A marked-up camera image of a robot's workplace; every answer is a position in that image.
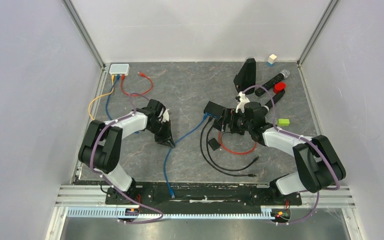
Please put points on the aluminium frame rail front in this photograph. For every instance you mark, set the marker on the aluminium frame rail front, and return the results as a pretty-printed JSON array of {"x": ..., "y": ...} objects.
[{"x": 81, "y": 201}]

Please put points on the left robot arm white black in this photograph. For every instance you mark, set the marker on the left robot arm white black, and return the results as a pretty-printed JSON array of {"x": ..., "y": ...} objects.
[{"x": 101, "y": 145}]

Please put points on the black microphone silver head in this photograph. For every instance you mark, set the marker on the black microphone silver head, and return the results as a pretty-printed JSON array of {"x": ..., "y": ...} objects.
[{"x": 272, "y": 82}]

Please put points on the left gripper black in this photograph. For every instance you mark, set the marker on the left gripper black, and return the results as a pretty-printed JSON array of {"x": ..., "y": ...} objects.
[{"x": 166, "y": 139}]

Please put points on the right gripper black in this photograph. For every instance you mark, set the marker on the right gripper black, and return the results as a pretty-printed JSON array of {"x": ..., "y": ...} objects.
[{"x": 230, "y": 114}]

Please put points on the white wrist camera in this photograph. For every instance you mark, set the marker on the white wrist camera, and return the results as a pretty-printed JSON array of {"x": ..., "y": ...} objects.
[
  {"x": 165, "y": 117},
  {"x": 241, "y": 100}
]

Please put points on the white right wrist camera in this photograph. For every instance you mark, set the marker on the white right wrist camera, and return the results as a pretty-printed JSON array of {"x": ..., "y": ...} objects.
[{"x": 241, "y": 100}]

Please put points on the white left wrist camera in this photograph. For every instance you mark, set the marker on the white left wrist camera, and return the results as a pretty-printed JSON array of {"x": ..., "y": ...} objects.
[{"x": 165, "y": 117}]

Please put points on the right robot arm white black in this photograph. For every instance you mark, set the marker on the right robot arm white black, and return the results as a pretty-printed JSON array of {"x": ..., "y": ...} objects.
[{"x": 318, "y": 165}]

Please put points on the white blue block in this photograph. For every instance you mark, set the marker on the white blue block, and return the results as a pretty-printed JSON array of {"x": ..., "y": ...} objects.
[{"x": 272, "y": 59}]

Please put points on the black power adapter plug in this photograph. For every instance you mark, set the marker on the black power adapter plug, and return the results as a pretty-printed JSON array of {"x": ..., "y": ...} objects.
[{"x": 214, "y": 144}]

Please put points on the green block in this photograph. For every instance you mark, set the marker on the green block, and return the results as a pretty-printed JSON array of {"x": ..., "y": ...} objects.
[{"x": 283, "y": 122}]

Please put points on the red round cap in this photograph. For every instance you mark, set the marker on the red round cap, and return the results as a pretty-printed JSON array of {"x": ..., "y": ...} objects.
[{"x": 279, "y": 87}]

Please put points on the black network switch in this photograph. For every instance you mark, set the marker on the black network switch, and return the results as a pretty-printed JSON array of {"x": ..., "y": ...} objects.
[{"x": 214, "y": 110}]

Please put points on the white network switch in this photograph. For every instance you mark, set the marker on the white network switch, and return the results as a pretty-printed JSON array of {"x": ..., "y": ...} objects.
[{"x": 119, "y": 69}]

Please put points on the black microphone lower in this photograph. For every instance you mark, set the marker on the black microphone lower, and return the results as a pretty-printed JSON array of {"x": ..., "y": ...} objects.
[{"x": 274, "y": 100}]

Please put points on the black wedge shaped stand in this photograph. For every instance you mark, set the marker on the black wedge shaped stand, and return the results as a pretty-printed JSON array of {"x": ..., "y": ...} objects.
[{"x": 246, "y": 76}]

